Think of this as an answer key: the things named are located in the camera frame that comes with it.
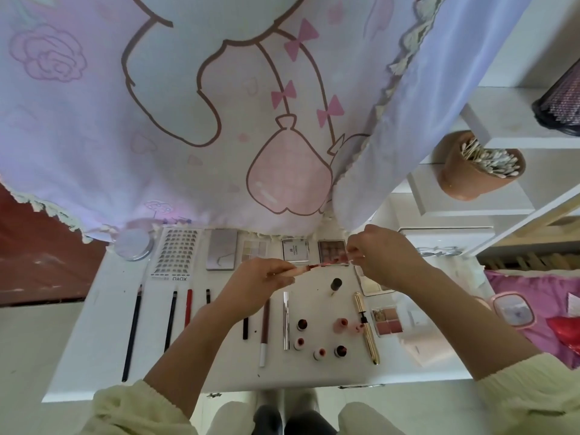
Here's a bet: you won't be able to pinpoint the person's left hand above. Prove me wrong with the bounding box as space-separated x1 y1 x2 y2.
213 256 300 323

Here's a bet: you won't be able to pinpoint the person's right hand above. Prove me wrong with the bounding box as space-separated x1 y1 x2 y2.
346 224 431 294

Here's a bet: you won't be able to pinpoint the tan eyeshadow palette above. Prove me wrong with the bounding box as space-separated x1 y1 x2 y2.
355 271 391 297

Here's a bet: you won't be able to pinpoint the clear eyeshadow palette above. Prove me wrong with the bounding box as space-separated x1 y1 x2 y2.
240 234 271 262

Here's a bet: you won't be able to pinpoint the lavender rectangular palette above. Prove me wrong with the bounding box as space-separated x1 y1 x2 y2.
205 228 240 272

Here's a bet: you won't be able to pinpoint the white square compact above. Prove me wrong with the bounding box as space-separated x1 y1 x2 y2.
281 238 311 265

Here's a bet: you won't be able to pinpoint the dark brown eyeshadow palette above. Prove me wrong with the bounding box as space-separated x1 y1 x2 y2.
317 239 349 266

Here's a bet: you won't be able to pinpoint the small brown quad eyeshadow palette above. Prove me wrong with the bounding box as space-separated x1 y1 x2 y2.
372 308 404 336

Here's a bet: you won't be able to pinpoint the white false eyelash tray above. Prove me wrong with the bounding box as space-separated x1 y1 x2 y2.
149 228 202 281

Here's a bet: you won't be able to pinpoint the pink foundation tube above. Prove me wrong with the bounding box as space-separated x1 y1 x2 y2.
399 330 459 368

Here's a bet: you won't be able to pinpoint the round silver compact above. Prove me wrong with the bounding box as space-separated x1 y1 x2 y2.
113 228 157 263

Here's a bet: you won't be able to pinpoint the pink cushion compact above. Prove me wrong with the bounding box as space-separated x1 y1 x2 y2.
492 292 538 329

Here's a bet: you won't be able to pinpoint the person's left forearm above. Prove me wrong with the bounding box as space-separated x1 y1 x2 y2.
82 303 255 435

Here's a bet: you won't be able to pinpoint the person's right forearm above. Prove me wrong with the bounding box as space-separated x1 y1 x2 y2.
408 267 580 435

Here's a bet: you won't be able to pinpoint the person's dark trousers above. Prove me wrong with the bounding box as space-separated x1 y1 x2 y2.
252 403 314 435

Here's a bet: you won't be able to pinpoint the white shelf unit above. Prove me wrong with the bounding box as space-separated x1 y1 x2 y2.
390 0 580 259

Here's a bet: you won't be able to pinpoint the terracotta pot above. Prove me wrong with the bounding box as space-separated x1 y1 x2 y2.
439 131 527 201

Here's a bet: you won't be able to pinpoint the bunch of cotton swabs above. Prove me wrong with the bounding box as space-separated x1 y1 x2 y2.
460 137 522 179

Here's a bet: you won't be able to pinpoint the white table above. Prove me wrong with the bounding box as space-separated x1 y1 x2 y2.
43 226 482 402

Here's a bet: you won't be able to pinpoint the red shiny packet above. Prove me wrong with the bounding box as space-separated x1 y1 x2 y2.
548 314 580 357

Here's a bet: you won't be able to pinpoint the reddish brown door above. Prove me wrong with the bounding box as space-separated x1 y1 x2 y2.
0 185 108 307

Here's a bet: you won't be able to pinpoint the pink cartoon print cloth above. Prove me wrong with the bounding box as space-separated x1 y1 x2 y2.
0 0 536 243

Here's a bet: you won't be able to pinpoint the dark container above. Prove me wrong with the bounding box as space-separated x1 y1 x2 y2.
532 59 580 137

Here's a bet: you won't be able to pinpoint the small white bow-handle drawer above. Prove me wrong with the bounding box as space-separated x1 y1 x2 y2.
394 226 498 259

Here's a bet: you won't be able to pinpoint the wooden bed frame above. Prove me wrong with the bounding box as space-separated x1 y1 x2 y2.
475 185 580 272

